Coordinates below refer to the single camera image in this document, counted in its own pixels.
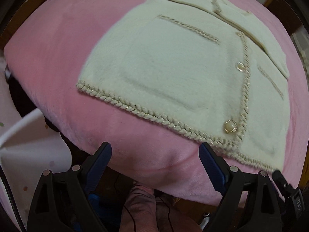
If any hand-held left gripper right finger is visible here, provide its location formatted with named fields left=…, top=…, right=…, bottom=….
left=198, top=142, right=283, bottom=232

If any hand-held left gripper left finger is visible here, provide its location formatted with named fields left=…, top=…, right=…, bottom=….
left=26, top=142, right=113, bottom=232

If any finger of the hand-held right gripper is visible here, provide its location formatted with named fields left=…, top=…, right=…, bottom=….
left=271, top=170, right=291, bottom=192

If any white fuzzy braided-trim cardigan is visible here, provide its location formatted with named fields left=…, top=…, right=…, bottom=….
left=76, top=0, right=291, bottom=172

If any pink plush bed blanket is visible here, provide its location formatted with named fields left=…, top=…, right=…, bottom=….
left=3, top=0, right=309, bottom=206

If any black cable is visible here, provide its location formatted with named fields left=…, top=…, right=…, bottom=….
left=115, top=174, right=175, bottom=232

